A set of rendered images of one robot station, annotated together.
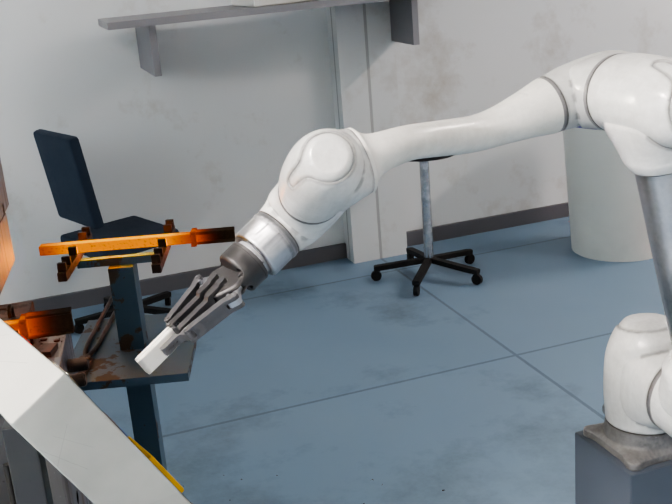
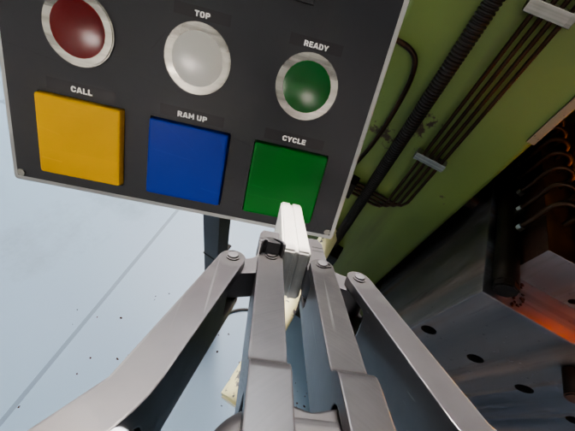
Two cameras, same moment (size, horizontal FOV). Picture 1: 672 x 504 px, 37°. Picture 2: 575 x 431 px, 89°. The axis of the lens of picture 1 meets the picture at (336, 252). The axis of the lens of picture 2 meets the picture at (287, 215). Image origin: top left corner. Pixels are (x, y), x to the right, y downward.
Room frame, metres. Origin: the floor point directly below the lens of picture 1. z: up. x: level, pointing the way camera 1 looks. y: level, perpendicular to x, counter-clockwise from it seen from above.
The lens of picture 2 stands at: (1.42, 0.18, 1.23)
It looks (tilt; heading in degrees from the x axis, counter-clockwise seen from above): 52 degrees down; 113
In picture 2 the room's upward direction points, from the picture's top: 20 degrees clockwise
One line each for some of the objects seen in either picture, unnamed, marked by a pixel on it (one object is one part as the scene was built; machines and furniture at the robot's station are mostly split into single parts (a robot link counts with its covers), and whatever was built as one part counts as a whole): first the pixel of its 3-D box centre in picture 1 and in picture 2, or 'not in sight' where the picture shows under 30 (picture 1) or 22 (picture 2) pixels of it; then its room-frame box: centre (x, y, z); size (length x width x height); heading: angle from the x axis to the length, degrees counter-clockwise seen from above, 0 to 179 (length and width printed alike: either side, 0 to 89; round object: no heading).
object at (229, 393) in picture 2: not in sight; (290, 300); (1.38, 0.45, 0.62); 0.44 x 0.05 x 0.05; 99
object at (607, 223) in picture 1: (619, 179); not in sight; (4.83, -1.44, 0.35); 0.58 x 0.58 x 0.71
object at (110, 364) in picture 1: (134, 348); not in sight; (2.28, 0.51, 0.71); 0.40 x 0.30 x 0.02; 1
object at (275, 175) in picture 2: not in sight; (283, 183); (1.32, 0.37, 1.01); 0.07 x 0.05 x 0.07; 34
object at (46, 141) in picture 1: (114, 229); not in sight; (4.31, 0.98, 0.46); 0.53 x 0.50 x 0.91; 109
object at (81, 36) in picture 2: not in sight; (78, 29); (1.13, 0.30, 1.09); 0.05 x 0.03 x 0.04; 9
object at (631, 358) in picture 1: (648, 369); not in sight; (1.81, -0.60, 0.77); 0.18 x 0.16 x 0.22; 21
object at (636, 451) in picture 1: (637, 425); not in sight; (1.84, -0.59, 0.63); 0.22 x 0.18 x 0.06; 18
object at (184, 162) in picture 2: not in sight; (187, 162); (1.24, 0.32, 1.01); 0.07 x 0.05 x 0.07; 34
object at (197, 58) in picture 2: not in sight; (198, 59); (1.21, 0.35, 1.09); 0.05 x 0.03 x 0.04; 9
